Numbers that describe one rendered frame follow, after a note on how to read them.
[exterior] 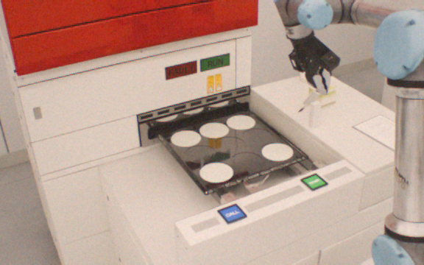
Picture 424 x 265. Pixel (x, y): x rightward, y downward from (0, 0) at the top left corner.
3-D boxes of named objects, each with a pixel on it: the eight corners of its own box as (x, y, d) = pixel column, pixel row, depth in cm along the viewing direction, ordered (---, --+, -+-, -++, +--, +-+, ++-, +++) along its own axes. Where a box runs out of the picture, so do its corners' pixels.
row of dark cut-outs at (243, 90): (138, 121, 162) (137, 115, 160) (247, 92, 179) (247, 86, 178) (138, 122, 161) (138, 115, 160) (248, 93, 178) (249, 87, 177)
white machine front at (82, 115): (40, 178, 155) (13, 70, 135) (246, 118, 188) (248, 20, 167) (41, 182, 153) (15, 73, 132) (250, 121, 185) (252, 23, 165)
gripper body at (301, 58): (311, 57, 140) (299, 23, 133) (331, 64, 133) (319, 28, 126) (293, 71, 138) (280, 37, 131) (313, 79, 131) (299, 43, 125)
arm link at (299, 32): (314, 15, 124) (293, 30, 122) (319, 29, 126) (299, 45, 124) (297, 11, 130) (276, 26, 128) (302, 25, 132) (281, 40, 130)
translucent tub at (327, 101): (306, 102, 167) (307, 85, 164) (321, 97, 171) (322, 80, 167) (320, 110, 162) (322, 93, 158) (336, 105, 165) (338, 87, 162)
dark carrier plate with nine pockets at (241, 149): (161, 135, 163) (160, 134, 163) (246, 111, 177) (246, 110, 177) (207, 191, 137) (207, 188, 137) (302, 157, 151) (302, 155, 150)
